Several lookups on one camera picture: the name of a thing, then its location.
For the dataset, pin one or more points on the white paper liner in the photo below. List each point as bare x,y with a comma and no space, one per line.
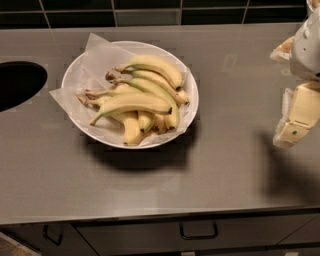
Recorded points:
100,56

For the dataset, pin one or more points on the black sink opening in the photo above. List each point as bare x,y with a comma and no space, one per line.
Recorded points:
19,82

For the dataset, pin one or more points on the black drawer handle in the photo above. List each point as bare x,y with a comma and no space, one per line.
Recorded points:
198,230

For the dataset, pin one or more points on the long curved yellow banana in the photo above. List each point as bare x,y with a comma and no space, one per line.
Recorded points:
172,120

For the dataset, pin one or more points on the small yellow banana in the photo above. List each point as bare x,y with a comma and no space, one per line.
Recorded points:
145,120

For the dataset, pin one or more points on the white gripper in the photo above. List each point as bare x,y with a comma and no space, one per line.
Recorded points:
308,50

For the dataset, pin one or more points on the black left cabinet handle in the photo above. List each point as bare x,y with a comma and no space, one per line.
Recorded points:
53,234

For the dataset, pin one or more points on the white bowl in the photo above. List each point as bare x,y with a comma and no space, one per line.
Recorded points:
74,76

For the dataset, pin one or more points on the grey drawer front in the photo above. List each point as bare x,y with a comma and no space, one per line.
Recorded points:
233,233

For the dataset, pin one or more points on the lower thick yellow banana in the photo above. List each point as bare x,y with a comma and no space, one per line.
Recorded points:
132,133

